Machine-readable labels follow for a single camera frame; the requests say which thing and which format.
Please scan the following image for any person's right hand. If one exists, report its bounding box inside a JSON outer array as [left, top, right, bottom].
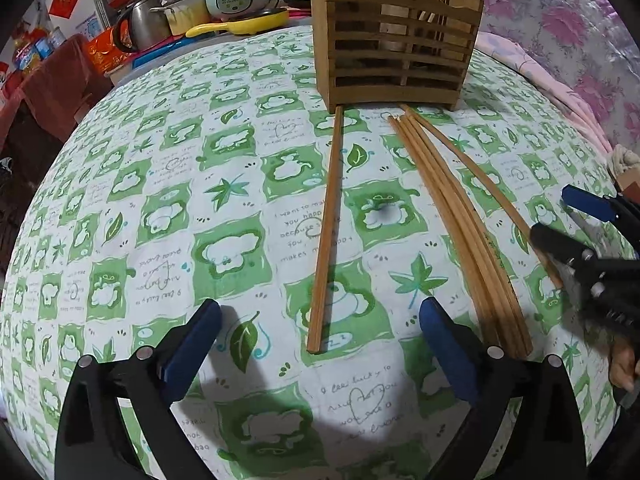
[[609, 337, 640, 393]]

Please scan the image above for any orange cooking oil bottle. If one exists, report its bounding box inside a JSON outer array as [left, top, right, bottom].
[[14, 35, 43, 73]]

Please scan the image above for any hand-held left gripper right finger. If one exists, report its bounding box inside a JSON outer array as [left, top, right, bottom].
[[419, 297, 588, 480]]

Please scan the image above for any pink blanket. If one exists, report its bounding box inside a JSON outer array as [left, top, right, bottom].
[[470, 32, 613, 156]]

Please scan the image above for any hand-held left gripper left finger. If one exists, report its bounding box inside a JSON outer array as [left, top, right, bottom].
[[52, 299, 223, 480]]

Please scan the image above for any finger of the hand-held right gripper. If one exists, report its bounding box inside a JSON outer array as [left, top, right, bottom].
[[530, 222, 609, 302], [561, 185, 640, 227]]

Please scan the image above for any beige cloth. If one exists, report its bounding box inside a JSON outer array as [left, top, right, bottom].
[[607, 144, 640, 191]]

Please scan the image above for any green and white printed tablecloth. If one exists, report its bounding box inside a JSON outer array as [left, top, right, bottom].
[[0, 25, 640, 480]]

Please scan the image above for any white refrigerator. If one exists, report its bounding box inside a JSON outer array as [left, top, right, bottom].
[[37, 0, 113, 41]]

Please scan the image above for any pile of wooden chopsticks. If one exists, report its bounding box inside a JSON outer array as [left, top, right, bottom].
[[387, 104, 563, 361]]

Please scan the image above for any blue labelled bottle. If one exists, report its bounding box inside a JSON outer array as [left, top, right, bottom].
[[35, 27, 66, 59]]

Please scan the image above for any blue and pink plastic stand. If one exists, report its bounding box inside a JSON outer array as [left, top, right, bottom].
[[132, 35, 201, 69]]

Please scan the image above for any red diamond paper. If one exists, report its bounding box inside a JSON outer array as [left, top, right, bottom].
[[48, 0, 85, 18]]

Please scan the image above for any yellow frying pan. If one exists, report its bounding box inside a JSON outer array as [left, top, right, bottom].
[[186, 8, 291, 38]]

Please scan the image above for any red gift box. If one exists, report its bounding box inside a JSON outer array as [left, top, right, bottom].
[[82, 27, 133, 78]]

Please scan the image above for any floral foil wall covering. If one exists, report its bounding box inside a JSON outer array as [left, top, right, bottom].
[[475, 0, 640, 141]]

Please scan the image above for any metal kettle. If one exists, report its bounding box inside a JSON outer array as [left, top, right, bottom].
[[112, 0, 171, 53]]

